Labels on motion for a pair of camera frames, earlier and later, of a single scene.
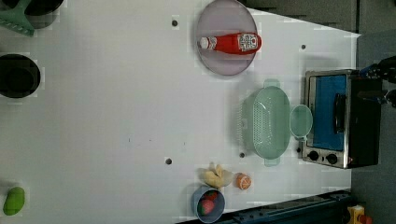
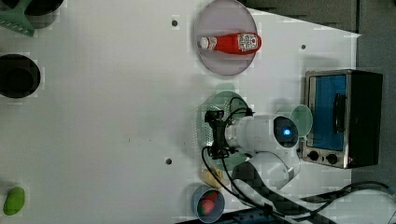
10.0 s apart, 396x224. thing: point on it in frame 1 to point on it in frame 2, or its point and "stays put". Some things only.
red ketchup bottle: (238, 43) stays put
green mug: (301, 122) stays put
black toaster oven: (346, 129) stays put
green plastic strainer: (264, 121) to (225, 98)
